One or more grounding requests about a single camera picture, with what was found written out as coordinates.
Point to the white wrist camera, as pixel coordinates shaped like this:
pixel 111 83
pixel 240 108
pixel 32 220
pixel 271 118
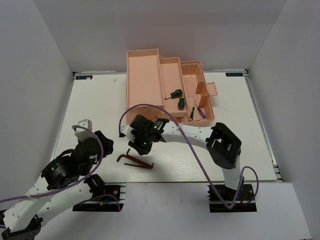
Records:
pixel 82 130
pixel 126 131

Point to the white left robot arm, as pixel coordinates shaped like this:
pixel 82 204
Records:
pixel 66 181

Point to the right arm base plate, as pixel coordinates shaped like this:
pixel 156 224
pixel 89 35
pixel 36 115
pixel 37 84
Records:
pixel 245 201

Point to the black green precision screwdriver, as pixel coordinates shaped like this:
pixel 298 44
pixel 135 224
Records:
pixel 193 111

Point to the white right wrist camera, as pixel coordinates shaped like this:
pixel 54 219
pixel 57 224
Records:
pixel 126 131

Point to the large brown hex key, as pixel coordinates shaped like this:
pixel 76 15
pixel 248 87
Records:
pixel 133 159

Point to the green stubby flathead screwdriver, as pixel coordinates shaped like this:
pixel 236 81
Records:
pixel 181 103

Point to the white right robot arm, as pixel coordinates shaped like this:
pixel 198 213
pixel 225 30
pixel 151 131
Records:
pixel 222 144

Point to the green stubby phillips screwdriver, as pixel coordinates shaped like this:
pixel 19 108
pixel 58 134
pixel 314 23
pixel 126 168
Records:
pixel 176 94

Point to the small brown hex key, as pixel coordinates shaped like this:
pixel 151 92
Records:
pixel 138 166

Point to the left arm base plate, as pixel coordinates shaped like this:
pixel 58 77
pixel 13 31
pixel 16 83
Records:
pixel 110 199

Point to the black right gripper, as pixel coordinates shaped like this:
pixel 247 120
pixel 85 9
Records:
pixel 140 150

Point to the white front cover panel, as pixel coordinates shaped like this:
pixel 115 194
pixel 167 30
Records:
pixel 174 211

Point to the pink plastic toolbox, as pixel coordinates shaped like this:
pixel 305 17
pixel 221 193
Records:
pixel 150 78

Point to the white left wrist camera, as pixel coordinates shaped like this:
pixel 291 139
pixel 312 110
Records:
pixel 82 130

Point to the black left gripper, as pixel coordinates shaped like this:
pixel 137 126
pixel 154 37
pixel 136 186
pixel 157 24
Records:
pixel 108 144

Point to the blue handled precision screwdriver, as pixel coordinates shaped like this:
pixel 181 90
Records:
pixel 201 113

